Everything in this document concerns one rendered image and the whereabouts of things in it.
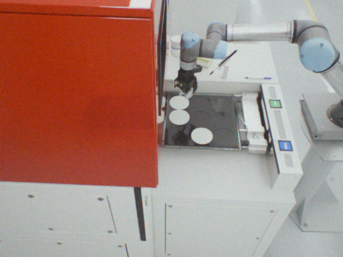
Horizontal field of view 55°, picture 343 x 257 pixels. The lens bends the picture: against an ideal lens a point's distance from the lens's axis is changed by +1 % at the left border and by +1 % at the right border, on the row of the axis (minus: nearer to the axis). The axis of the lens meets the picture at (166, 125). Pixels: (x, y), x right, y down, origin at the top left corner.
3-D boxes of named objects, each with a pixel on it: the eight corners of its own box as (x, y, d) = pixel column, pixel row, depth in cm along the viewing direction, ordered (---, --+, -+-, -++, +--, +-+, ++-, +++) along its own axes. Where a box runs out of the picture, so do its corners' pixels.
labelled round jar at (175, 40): (170, 56, 186) (170, 42, 178) (170, 48, 190) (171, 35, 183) (182, 57, 185) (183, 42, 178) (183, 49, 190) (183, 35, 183)
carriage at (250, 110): (247, 153, 155) (248, 149, 153) (240, 99, 179) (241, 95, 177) (265, 153, 155) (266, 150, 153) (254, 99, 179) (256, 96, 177)
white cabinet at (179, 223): (155, 262, 205) (151, 197, 144) (163, 141, 269) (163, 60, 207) (258, 267, 203) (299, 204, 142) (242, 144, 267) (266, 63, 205)
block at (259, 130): (246, 135, 159) (247, 130, 157) (246, 129, 161) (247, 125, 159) (263, 135, 159) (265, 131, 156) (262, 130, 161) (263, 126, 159)
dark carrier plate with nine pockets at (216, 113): (164, 144, 153) (164, 144, 152) (167, 94, 175) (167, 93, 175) (238, 148, 152) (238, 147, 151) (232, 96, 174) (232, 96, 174)
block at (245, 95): (241, 99, 175) (243, 95, 173) (241, 95, 177) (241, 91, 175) (256, 100, 175) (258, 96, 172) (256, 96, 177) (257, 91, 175)
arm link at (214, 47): (228, 32, 137) (202, 30, 139) (227, 47, 130) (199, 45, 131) (225, 48, 143) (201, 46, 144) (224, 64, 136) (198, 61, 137)
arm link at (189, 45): (200, 42, 130) (178, 39, 131) (198, 64, 138) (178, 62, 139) (202, 31, 135) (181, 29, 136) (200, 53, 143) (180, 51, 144)
